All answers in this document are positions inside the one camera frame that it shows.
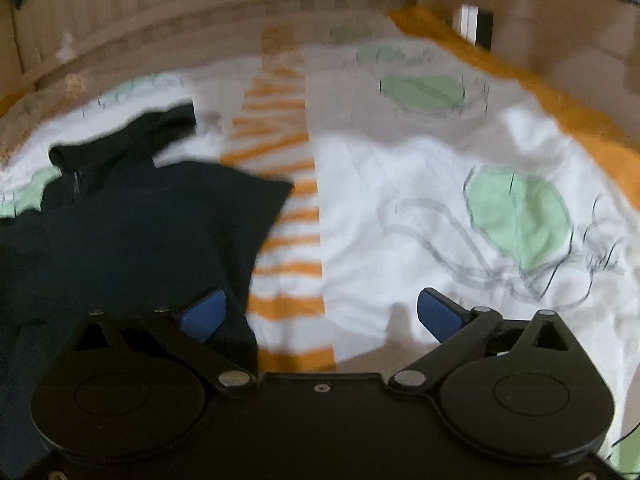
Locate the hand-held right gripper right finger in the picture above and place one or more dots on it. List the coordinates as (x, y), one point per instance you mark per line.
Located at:
(439, 316)

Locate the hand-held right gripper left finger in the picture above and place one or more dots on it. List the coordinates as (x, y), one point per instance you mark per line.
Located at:
(204, 314)

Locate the dark navy garment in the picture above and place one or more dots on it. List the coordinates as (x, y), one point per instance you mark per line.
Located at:
(125, 230)

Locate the white printed bed sheet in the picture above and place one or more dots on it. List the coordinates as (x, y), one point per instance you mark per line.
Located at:
(400, 185)

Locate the orange mattress cover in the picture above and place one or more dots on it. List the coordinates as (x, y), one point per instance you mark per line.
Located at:
(575, 120)

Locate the wooden bed frame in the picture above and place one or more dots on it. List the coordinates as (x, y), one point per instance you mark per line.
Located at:
(200, 0)

